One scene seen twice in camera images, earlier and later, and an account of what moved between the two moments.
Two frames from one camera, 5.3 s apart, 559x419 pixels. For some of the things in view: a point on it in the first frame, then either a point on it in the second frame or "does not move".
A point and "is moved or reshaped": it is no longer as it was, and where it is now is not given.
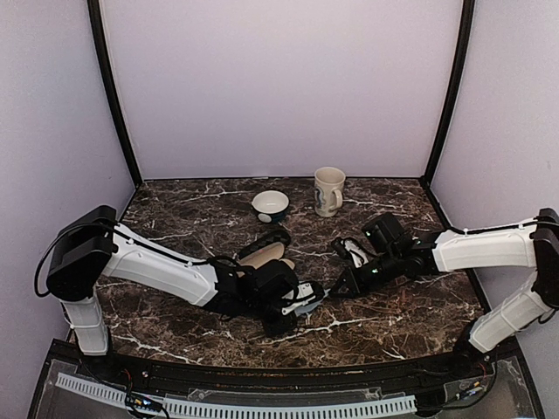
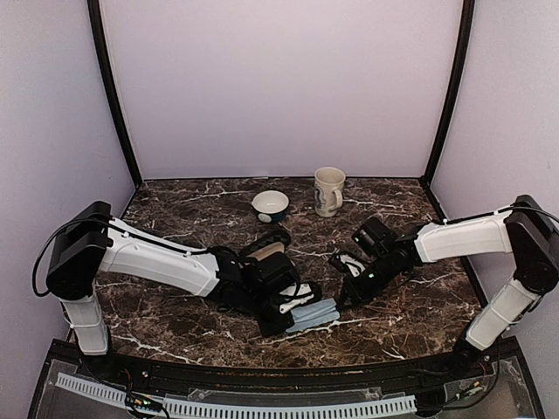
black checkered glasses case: x=279 y=236 does not move
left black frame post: x=94 y=12 does not move
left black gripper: x=275 y=329 does not move
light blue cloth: x=306 y=308 is moved or reshaped
